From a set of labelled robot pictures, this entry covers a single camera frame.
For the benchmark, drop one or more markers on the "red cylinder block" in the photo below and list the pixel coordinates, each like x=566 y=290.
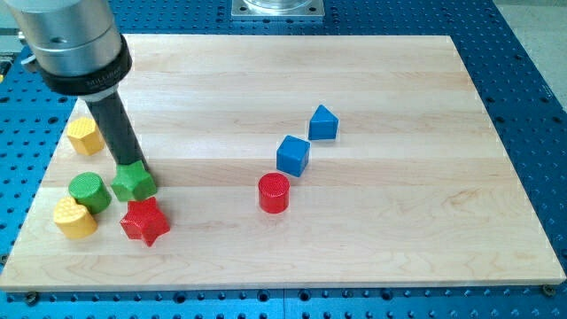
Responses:
x=274 y=193

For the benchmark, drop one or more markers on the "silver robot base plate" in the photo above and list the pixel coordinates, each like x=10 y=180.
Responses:
x=249 y=9

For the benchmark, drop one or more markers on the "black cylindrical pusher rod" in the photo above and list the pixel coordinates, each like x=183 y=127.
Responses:
x=113 y=122

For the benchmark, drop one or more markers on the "blue cube block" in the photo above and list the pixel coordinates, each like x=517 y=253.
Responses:
x=292 y=156

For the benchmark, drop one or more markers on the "red star block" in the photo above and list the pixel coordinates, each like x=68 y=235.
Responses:
x=145 y=221

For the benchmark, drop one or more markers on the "yellow heart block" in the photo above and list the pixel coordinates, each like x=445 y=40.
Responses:
x=73 y=220

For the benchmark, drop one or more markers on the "green star block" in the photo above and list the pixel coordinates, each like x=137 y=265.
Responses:
x=133 y=182

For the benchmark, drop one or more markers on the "yellow hexagon block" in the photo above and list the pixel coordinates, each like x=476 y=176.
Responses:
x=85 y=137

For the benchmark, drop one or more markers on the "blue triangle block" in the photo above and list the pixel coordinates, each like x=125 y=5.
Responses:
x=323 y=125

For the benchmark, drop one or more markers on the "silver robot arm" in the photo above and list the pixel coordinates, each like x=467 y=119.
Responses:
x=78 y=48

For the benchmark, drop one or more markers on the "wooden board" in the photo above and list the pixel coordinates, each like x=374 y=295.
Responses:
x=416 y=189

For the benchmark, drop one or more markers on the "green cylinder block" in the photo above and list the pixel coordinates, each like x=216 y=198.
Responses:
x=88 y=189

